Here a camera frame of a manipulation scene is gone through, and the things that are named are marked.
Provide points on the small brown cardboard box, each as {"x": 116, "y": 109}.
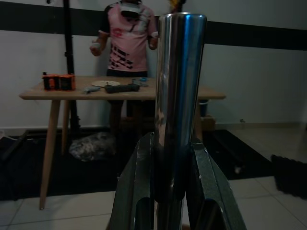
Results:
{"x": 207, "y": 122}

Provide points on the light wooden table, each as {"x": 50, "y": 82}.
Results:
{"x": 72, "y": 94}

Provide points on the black floor mat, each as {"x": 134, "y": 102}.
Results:
{"x": 79, "y": 172}

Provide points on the black upright stand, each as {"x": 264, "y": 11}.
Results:
{"x": 69, "y": 60}

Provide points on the dark foam puzzle mat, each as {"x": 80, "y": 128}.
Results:
{"x": 289, "y": 172}

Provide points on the orange and black case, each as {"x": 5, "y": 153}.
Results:
{"x": 58, "y": 82}

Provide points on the grey plastic bag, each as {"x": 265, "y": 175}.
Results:
{"x": 92, "y": 146}

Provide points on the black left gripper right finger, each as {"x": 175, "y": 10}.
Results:
{"x": 208, "y": 196}

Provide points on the person in pink shirt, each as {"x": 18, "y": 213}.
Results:
{"x": 129, "y": 43}

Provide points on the white handheld controller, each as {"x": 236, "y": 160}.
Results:
{"x": 96, "y": 44}

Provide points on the blue bucket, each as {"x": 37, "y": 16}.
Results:
{"x": 204, "y": 107}

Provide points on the round beige plate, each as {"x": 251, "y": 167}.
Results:
{"x": 105, "y": 83}

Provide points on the black elongated tool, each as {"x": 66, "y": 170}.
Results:
{"x": 122, "y": 88}

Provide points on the white VR headset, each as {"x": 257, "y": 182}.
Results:
{"x": 130, "y": 10}

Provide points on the small grey tool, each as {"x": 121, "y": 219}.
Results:
{"x": 90, "y": 89}

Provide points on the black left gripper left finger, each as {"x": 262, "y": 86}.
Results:
{"x": 134, "y": 191}

